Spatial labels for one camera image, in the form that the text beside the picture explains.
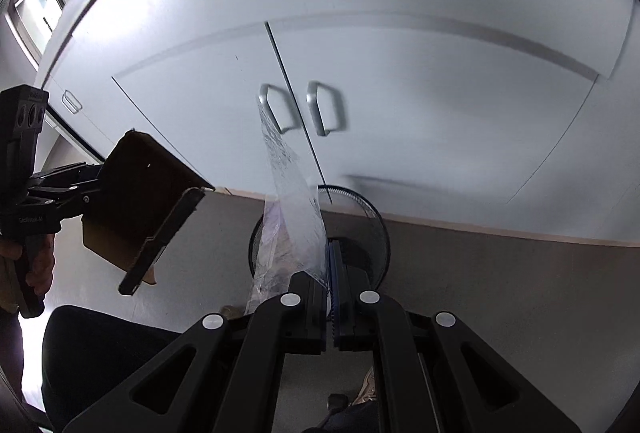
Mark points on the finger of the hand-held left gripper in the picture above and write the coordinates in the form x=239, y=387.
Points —
x=70, y=175
x=70, y=207

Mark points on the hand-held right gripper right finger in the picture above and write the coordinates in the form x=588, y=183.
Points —
x=337, y=273

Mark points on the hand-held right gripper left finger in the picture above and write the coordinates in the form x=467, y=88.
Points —
x=320, y=313

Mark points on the black mesh wastebasket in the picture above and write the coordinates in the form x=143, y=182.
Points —
x=365, y=238

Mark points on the clear plastic bag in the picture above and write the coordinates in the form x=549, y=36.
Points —
x=295, y=213

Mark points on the brown cardboard box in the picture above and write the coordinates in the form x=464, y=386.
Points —
x=142, y=193

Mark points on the person's left hand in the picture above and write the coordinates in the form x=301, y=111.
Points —
x=42, y=263

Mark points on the tan shoe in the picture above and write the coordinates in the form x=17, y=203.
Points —
x=365, y=385

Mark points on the white cabinet door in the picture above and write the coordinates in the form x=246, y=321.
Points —
x=200, y=103
x=425, y=113

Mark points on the person's dark trousers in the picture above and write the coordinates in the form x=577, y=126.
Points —
x=100, y=353

